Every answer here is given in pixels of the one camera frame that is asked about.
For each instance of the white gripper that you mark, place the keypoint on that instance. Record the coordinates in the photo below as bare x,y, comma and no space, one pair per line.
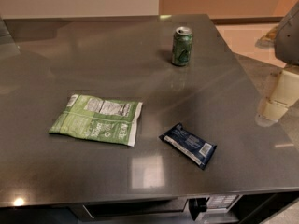
288,37

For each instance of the green soda can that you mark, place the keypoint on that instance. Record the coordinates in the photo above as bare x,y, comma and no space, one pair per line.
182,46

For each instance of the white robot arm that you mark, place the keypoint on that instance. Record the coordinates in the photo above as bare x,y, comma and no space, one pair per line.
286,46

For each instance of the blue rxbar blueberry wrapper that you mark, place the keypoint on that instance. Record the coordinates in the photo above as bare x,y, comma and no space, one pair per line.
194,147

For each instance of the microwave under counter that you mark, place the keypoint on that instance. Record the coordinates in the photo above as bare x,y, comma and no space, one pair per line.
206,209

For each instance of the green chip bag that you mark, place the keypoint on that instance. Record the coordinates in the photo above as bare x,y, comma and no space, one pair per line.
92,118

